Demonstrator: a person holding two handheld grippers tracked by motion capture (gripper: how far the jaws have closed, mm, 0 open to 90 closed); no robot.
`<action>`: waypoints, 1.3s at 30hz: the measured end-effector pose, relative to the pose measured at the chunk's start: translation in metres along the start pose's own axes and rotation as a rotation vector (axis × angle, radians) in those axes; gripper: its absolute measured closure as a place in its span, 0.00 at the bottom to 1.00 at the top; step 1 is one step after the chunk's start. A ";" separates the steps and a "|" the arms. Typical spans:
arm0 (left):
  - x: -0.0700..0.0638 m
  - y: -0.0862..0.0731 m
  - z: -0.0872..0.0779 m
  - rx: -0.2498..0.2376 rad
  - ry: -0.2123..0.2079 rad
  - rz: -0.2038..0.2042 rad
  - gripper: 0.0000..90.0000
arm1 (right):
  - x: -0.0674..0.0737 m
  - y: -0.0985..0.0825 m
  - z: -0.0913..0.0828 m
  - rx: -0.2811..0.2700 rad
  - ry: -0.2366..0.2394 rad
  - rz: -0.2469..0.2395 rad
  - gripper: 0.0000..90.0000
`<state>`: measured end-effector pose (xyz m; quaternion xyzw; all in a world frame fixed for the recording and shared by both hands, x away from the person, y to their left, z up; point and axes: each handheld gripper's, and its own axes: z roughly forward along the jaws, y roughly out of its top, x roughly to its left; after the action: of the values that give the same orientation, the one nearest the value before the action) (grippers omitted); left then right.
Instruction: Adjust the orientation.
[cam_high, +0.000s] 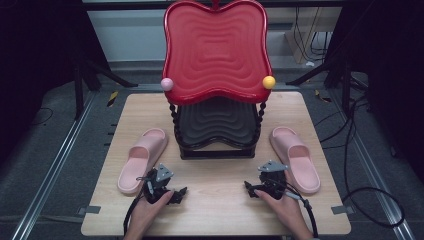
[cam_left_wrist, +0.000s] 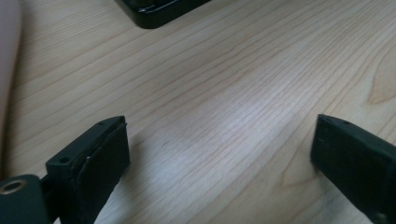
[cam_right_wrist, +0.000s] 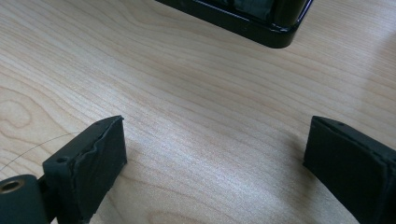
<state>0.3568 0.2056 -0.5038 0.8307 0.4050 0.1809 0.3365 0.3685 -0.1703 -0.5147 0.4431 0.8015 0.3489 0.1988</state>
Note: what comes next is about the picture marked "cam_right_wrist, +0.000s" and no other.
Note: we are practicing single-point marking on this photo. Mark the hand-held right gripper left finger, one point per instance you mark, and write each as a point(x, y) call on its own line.
point(84, 174)

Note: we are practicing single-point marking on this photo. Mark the red-topped black shoe rack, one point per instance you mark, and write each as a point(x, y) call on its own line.
point(264, 31)

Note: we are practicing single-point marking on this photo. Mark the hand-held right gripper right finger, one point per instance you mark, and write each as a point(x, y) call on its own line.
point(348, 168)

